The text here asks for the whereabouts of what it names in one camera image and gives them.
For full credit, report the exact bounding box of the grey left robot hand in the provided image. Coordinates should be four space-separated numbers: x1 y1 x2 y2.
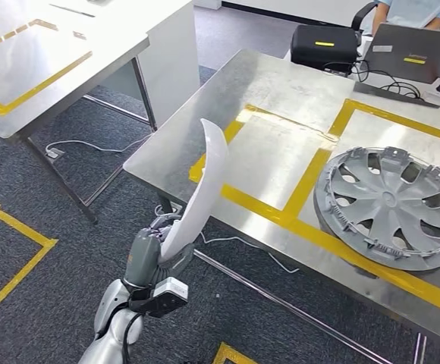
123 213 196 291

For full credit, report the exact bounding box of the white curved plastic part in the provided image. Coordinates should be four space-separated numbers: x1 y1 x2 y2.
158 118 229 265

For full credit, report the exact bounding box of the steel top workbench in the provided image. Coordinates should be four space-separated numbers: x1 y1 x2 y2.
123 49 440 364

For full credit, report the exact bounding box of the white cabinet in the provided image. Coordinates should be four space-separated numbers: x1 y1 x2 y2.
98 0 200 129

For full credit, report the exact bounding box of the white top table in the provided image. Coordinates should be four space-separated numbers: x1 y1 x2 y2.
0 0 159 225

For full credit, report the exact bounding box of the black carry case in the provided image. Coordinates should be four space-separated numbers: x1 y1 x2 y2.
290 24 362 72

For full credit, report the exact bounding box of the grey plastic hubcap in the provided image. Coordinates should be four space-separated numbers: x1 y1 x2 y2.
314 146 440 272

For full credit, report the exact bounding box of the black office chair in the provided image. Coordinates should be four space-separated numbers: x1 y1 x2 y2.
351 1 379 32

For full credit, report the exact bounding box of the person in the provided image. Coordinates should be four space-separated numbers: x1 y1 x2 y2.
371 0 440 36

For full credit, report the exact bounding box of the grey laptop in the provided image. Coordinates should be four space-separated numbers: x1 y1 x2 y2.
352 22 440 109

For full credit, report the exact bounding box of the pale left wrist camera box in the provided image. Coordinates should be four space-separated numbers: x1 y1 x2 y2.
150 277 189 319

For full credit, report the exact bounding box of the white floor cable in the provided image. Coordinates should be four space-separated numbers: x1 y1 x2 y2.
154 203 300 275
45 133 153 154

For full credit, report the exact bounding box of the black cable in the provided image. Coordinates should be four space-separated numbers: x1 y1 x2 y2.
323 59 422 100

